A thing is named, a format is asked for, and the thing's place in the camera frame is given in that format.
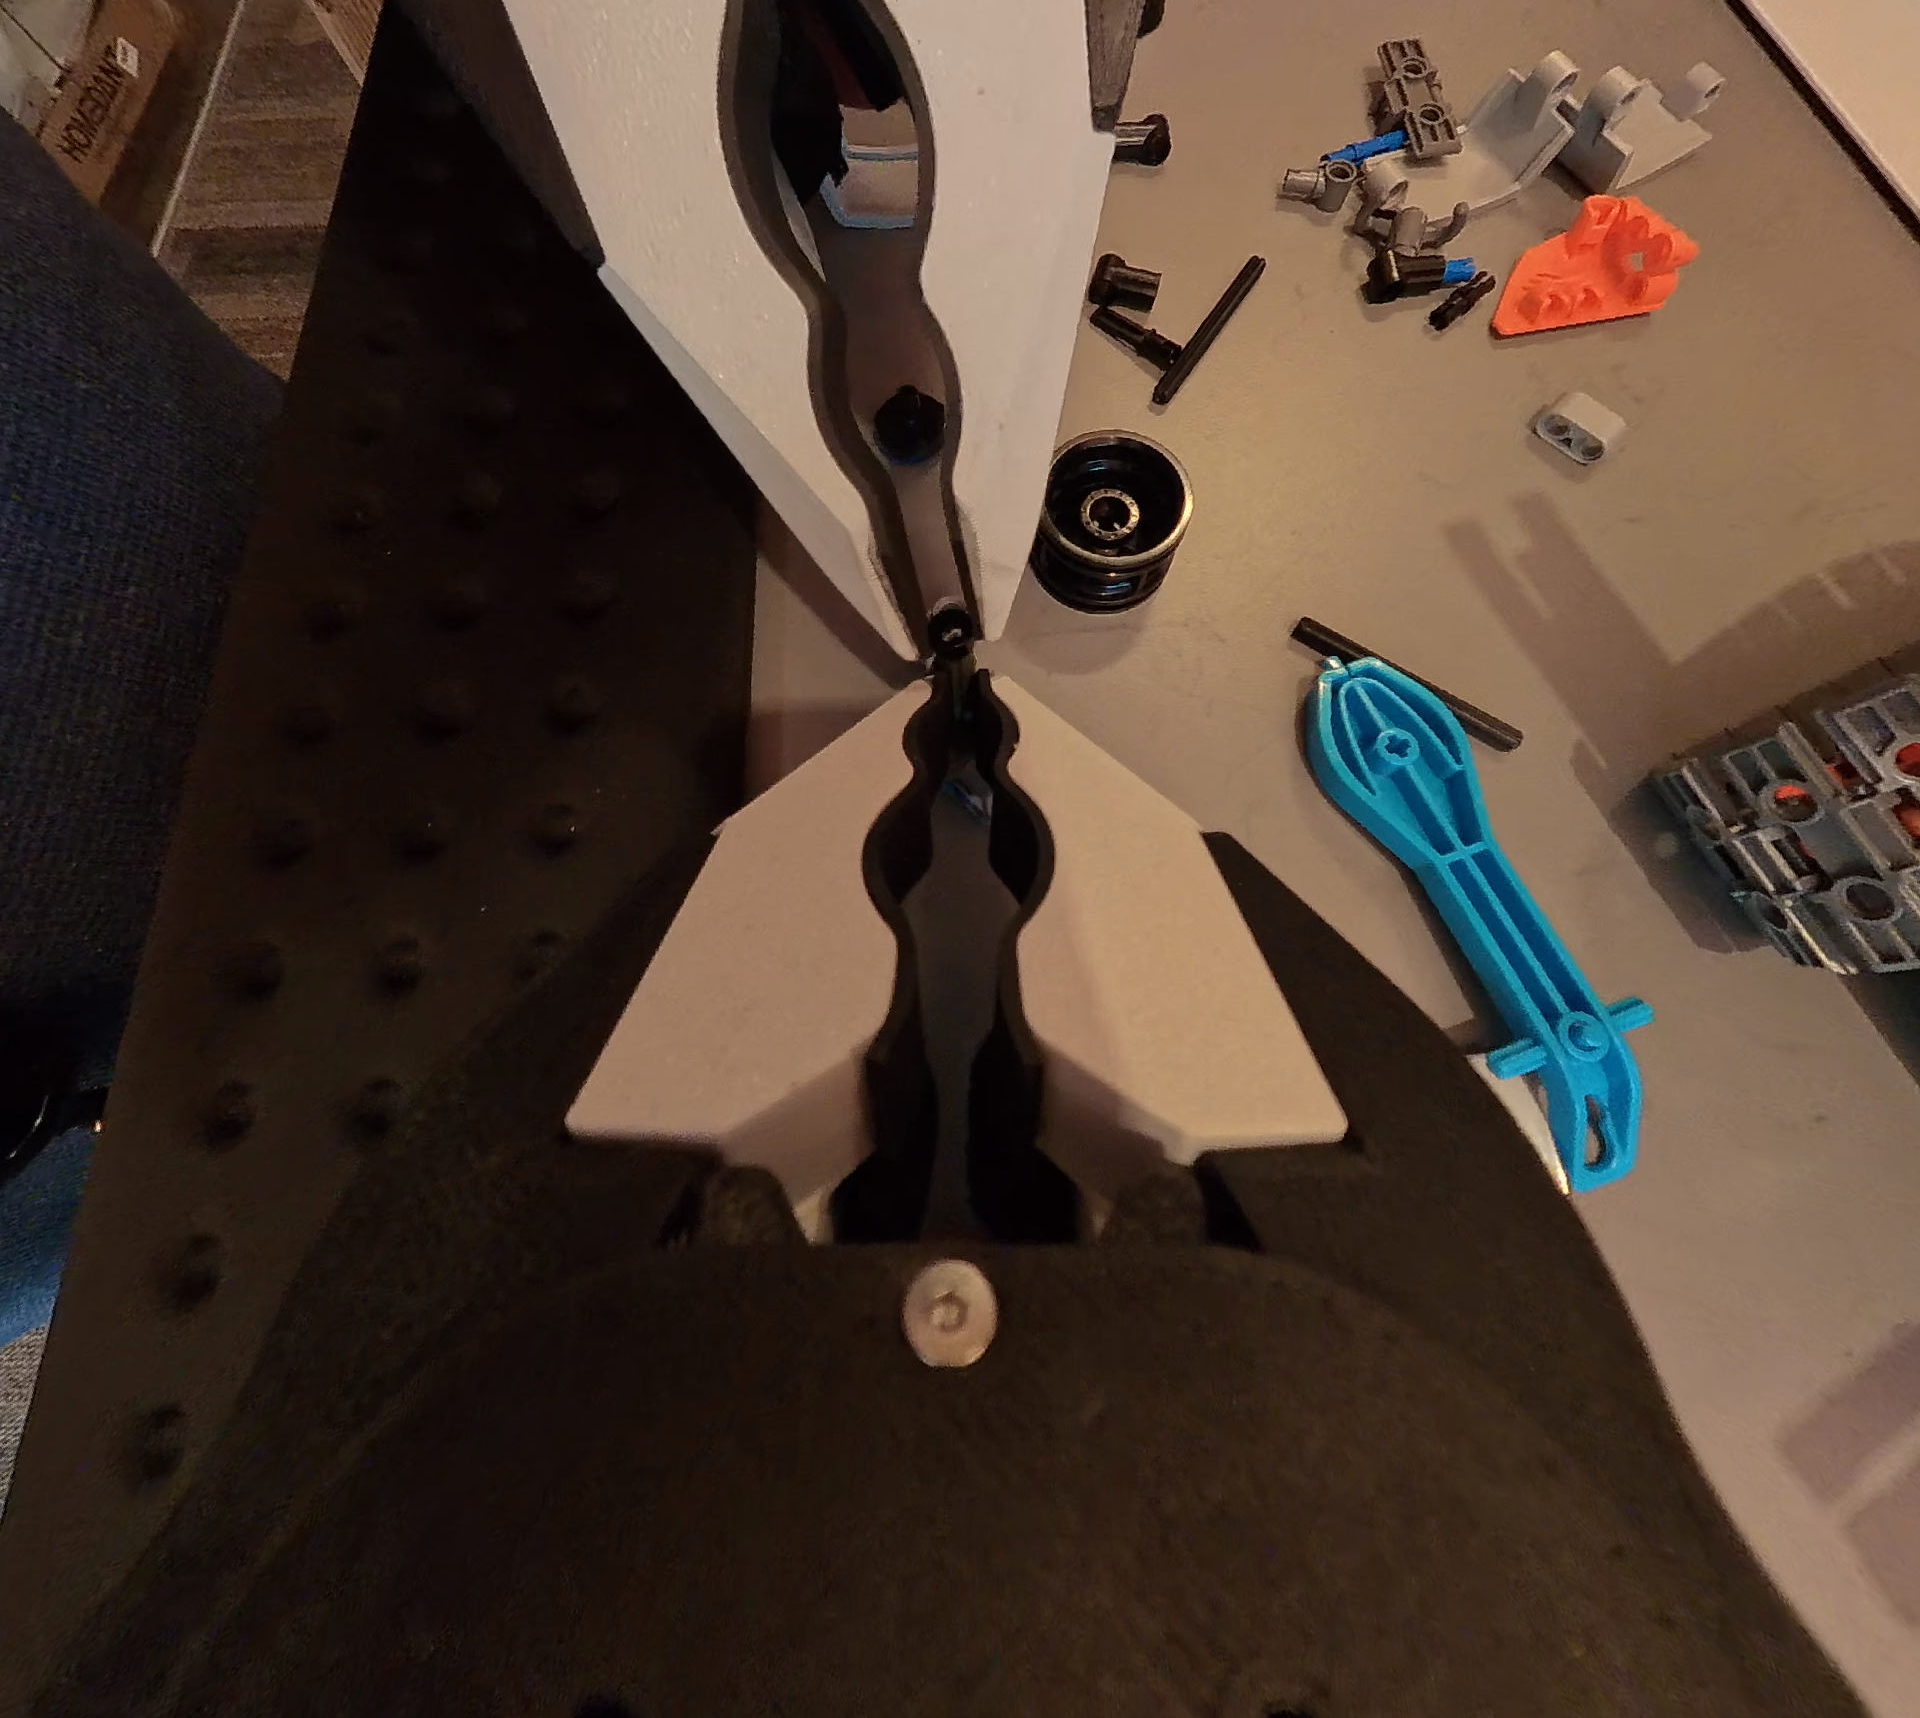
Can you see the black elbow connector blue pin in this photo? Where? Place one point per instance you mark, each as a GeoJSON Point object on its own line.
{"type": "Point", "coordinates": [1411, 275]}

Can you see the small grey pin connector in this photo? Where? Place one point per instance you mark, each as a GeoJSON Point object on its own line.
{"type": "Point", "coordinates": [1320, 185]}

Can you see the tracked toy robot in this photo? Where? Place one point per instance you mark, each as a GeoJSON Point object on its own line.
{"type": "Point", "coordinates": [1801, 819]}

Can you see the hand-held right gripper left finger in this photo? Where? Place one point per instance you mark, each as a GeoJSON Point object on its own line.
{"type": "Point", "coordinates": [735, 999]}

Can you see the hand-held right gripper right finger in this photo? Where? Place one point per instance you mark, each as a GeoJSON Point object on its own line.
{"type": "Point", "coordinates": [1171, 999]}

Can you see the black toy wheel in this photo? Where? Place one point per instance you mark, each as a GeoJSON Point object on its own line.
{"type": "Point", "coordinates": [1112, 526]}

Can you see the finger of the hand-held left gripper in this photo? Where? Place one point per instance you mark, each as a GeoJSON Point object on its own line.
{"type": "Point", "coordinates": [1005, 99]}
{"type": "Point", "coordinates": [601, 22]}

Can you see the black long pin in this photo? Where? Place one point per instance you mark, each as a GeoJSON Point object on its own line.
{"type": "Point", "coordinates": [1136, 338]}

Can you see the blue axle pin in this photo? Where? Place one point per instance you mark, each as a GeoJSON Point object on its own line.
{"type": "Point", "coordinates": [1365, 151]}

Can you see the grey two-hole beam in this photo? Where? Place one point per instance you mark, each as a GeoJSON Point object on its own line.
{"type": "Point", "coordinates": [1575, 425]}

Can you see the large grey curved panel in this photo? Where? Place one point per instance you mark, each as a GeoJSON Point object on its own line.
{"type": "Point", "coordinates": [1590, 121]}

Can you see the black round knob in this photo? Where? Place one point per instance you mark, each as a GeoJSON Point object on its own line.
{"type": "Point", "coordinates": [909, 420]}

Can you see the black gear knob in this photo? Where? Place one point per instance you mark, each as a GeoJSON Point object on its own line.
{"type": "Point", "coordinates": [948, 627]}

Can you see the black sleeve connector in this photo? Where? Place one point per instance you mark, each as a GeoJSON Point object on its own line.
{"type": "Point", "coordinates": [1125, 281]}

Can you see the cardboard box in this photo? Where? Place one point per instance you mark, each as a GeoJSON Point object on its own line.
{"type": "Point", "coordinates": [91, 82]}

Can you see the orange angled panel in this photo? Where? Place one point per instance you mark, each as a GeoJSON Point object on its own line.
{"type": "Point", "coordinates": [1599, 278]}

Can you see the black friction pin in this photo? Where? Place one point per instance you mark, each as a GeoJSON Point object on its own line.
{"type": "Point", "coordinates": [1462, 301]}

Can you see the black angled connector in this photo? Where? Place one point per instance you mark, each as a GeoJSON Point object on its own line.
{"type": "Point", "coordinates": [956, 676]}

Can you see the blue plastic tool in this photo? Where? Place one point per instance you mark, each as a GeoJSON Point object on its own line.
{"type": "Point", "coordinates": [1478, 908]}

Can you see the black perforated panel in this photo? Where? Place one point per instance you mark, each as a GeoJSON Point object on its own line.
{"type": "Point", "coordinates": [451, 699]}

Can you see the short black cross axle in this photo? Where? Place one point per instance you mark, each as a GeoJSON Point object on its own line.
{"type": "Point", "coordinates": [1484, 720]}

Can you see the black round bush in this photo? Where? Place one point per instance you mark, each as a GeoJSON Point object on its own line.
{"type": "Point", "coordinates": [1142, 140]}

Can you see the dark grey double connector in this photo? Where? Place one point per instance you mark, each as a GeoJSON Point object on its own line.
{"type": "Point", "coordinates": [1419, 99]}

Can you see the long black axle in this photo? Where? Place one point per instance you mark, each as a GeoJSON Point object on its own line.
{"type": "Point", "coordinates": [1208, 330]}

